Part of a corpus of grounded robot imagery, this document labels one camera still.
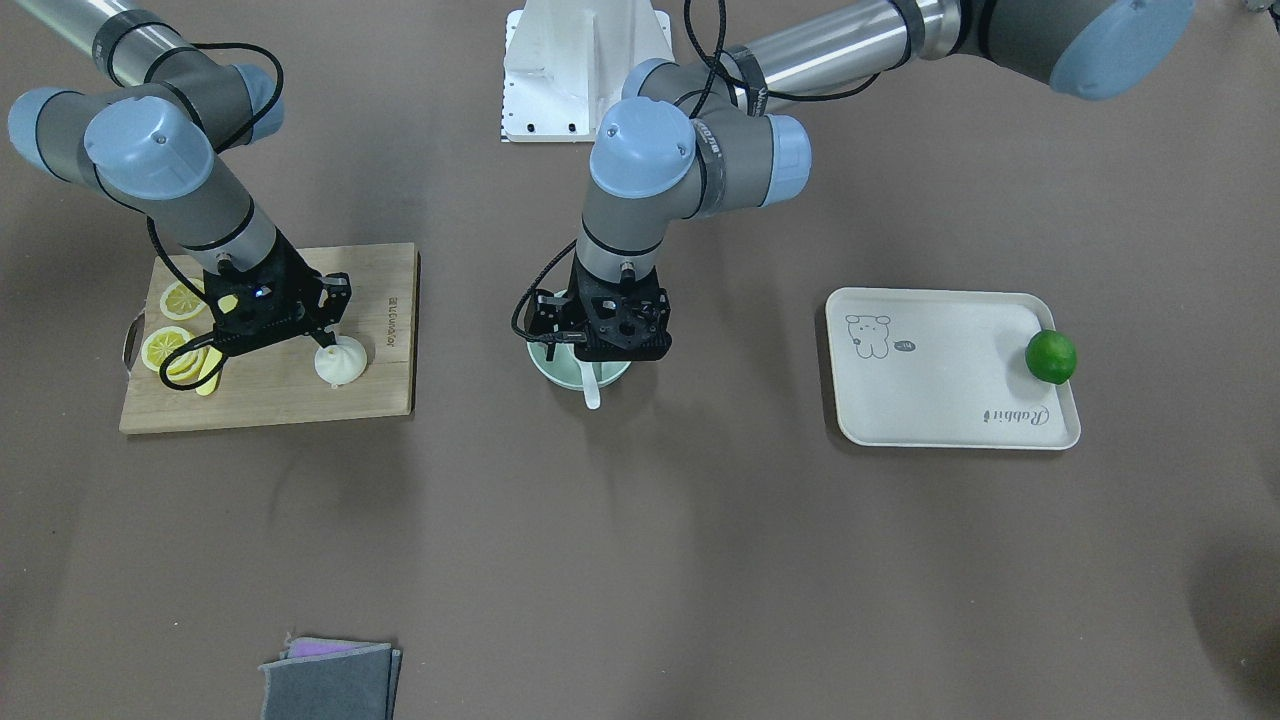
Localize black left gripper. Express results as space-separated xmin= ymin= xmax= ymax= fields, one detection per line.
xmin=570 ymin=260 xmax=672 ymax=363

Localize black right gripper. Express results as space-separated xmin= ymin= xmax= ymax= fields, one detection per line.
xmin=204 ymin=233 xmax=352 ymax=357

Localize white steamed bun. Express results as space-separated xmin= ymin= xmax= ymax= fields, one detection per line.
xmin=314 ymin=334 xmax=369 ymax=387

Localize white ceramic spoon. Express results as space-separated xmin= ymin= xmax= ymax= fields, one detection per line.
xmin=576 ymin=360 xmax=602 ymax=410

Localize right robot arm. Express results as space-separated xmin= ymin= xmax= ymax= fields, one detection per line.
xmin=8 ymin=1 xmax=351 ymax=356

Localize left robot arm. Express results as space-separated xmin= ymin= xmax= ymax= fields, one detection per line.
xmin=515 ymin=1 xmax=1194 ymax=363

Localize mint green bowl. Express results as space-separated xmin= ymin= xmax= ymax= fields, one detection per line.
xmin=526 ymin=342 xmax=632 ymax=392

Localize bamboo cutting board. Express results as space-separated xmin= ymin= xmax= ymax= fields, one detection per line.
xmin=119 ymin=243 xmax=419 ymax=436

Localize yellow plastic knife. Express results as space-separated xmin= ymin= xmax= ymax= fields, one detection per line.
xmin=196 ymin=293 xmax=238 ymax=396

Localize lower lemon slice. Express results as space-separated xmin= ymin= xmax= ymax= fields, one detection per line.
xmin=140 ymin=325 xmax=209 ymax=384

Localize lemon slice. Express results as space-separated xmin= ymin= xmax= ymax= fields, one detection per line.
xmin=159 ymin=278 xmax=207 ymax=322
xmin=140 ymin=325 xmax=209 ymax=384

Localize upper lemon slice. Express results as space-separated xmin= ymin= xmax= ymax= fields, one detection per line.
xmin=159 ymin=278 xmax=207 ymax=322

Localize cream rabbit print tray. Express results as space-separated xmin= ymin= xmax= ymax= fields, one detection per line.
xmin=826 ymin=287 xmax=1082 ymax=450

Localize folded grey cloth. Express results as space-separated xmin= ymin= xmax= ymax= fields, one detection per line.
xmin=260 ymin=637 xmax=402 ymax=719

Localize green lime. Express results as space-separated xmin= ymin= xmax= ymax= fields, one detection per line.
xmin=1024 ymin=328 xmax=1078 ymax=386

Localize black camera cable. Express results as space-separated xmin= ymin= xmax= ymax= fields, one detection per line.
xmin=511 ymin=0 xmax=881 ymax=346
xmin=145 ymin=40 xmax=285 ymax=393

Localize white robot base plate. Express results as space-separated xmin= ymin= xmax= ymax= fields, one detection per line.
xmin=500 ymin=1 xmax=673 ymax=143

